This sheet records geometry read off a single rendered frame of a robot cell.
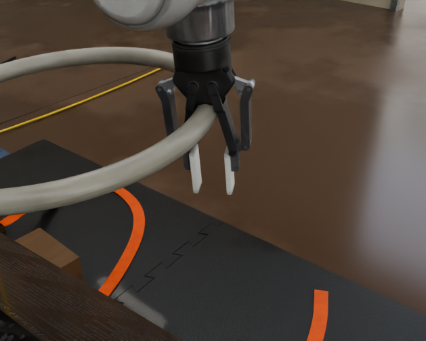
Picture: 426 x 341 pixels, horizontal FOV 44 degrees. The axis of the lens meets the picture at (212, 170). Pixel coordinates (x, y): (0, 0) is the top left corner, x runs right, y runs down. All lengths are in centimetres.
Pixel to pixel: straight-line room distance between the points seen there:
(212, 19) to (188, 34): 3
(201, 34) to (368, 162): 205
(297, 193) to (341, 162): 37
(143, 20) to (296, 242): 168
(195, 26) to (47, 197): 26
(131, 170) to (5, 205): 14
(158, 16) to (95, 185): 22
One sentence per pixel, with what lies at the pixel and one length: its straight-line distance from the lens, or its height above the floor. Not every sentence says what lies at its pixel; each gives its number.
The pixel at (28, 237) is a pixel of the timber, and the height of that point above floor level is 13.
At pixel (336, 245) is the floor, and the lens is 208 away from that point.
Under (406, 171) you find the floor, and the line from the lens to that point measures 262.
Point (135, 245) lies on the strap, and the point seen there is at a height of 2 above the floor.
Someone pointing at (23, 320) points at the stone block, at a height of 85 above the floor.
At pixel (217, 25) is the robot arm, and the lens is 65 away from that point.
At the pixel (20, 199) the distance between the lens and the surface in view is 60.
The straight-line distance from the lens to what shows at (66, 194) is 59.
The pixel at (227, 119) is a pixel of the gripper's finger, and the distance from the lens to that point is 72.
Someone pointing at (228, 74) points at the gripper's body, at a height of 104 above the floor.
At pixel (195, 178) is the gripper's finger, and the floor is 88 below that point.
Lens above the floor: 130
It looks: 32 degrees down
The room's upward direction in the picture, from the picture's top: straight up
